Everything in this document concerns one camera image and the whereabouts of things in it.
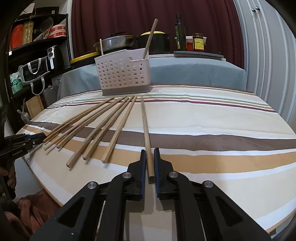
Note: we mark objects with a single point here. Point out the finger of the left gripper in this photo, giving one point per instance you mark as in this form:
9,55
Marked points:
34,138

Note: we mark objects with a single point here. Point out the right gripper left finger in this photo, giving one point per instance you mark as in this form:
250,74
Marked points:
135,188

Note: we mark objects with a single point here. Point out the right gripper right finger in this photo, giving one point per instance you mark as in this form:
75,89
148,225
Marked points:
162,168

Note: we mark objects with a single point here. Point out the person's left hand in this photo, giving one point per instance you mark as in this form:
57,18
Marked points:
11,174

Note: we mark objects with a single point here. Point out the wooden board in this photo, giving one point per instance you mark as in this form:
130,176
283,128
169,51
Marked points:
34,106

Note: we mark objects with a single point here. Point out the striped tablecloth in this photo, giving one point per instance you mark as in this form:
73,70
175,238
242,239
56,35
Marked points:
232,138

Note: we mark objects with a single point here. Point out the grey-blue table cover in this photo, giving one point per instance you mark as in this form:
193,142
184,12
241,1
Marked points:
164,71

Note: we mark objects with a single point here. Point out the black shelf unit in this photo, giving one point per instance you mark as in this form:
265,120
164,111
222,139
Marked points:
25,68

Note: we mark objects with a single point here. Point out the white handheld device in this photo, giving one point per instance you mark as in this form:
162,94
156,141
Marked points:
52,56

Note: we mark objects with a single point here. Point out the yellow flat pan lid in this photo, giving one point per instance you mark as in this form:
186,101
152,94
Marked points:
83,57

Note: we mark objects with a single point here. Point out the white perforated utensil caddy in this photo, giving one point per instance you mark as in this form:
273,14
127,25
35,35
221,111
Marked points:
124,72

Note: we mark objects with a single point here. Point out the red white striped tin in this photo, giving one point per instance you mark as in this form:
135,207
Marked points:
57,31

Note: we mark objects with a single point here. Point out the grey tray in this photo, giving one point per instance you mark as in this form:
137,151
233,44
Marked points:
192,54

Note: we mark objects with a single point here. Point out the black pot yellow lid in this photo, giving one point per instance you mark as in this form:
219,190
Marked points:
160,43

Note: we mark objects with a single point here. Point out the steel wok with lid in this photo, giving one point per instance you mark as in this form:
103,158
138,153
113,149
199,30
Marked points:
116,42

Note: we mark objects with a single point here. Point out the sauce jar yellow label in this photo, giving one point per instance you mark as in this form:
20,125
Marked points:
198,42

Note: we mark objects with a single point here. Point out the dark olive oil bottle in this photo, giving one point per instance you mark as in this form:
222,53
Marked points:
180,34

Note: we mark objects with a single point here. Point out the white cabinet doors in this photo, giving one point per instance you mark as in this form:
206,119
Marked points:
269,47

